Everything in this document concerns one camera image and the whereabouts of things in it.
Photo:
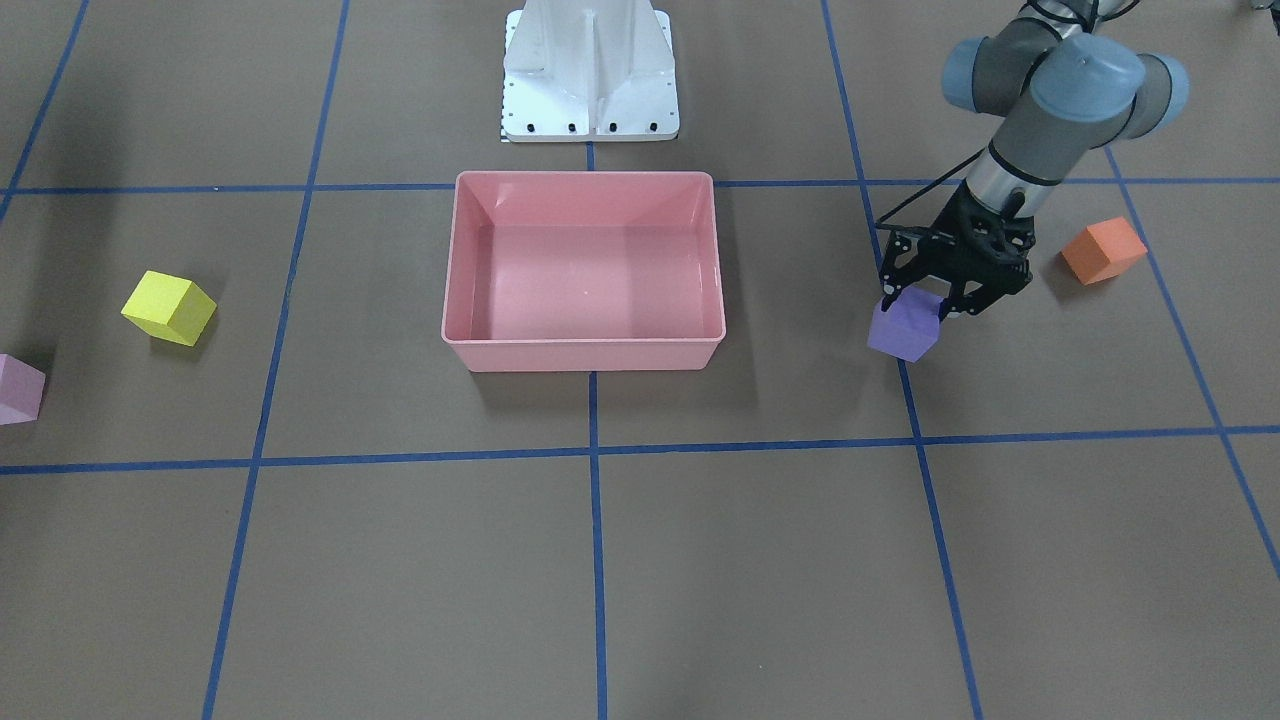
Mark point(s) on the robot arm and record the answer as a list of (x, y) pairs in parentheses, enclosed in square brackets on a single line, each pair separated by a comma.
[(1060, 89)]

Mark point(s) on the yellow foam block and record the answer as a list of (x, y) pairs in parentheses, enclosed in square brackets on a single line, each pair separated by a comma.
[(169, 308)]

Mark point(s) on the pink foam block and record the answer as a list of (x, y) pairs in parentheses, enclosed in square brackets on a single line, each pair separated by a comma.
[(22, 390)]

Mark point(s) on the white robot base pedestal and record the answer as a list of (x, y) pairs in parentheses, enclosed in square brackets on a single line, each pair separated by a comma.
[(589, 71)]

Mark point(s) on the orange foam block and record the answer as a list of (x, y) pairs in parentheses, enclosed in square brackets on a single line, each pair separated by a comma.
[(1104, 250)]

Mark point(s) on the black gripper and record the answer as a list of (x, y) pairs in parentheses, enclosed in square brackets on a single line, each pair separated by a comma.
[(962, 262)]

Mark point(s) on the pink plastic bin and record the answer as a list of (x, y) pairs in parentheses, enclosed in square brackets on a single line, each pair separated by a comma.
[(584, 271)]

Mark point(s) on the purple foam block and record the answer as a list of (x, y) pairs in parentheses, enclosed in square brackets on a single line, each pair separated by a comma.
[(909, 327)]

